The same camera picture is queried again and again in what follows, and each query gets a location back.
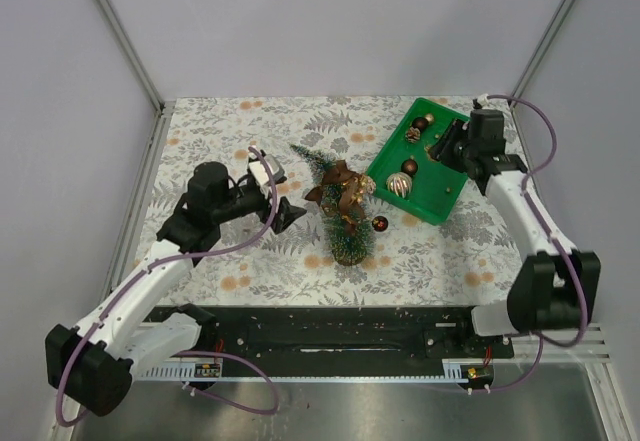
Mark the brown faceted bauble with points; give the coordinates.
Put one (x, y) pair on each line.
(410, 167)

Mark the dark brown matte bauble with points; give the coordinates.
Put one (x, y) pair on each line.
(420, 123)

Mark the small dark brown bauble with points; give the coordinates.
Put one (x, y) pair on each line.
(380, 223)

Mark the grey metallic ornament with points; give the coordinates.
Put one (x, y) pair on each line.
(245, 238)

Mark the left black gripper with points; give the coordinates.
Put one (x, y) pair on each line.
(286, 214)

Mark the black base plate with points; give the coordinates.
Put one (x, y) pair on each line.
(434, 333)

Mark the frosted pine cone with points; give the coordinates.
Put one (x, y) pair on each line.
(413, 135)

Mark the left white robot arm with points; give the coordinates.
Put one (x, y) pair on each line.
(96, 361)

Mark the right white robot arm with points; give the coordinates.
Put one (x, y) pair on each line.
(557, 283)

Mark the green plastic tray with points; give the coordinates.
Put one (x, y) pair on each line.
(435, 188)

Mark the floral patterned table mat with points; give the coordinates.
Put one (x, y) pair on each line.
(350, 162)

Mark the silver striped bauble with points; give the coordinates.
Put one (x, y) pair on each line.
(400, 184)

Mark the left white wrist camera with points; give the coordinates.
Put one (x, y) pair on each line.
(265, 169)

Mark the small green christmas tree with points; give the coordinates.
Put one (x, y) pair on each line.
(346, 250)

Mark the white slotted cable duct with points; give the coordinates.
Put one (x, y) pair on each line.
(313, 368)

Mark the brown ribbon bow cluster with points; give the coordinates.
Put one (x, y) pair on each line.
(341, 193)

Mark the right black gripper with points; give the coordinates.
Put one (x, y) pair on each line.
(442, 150)

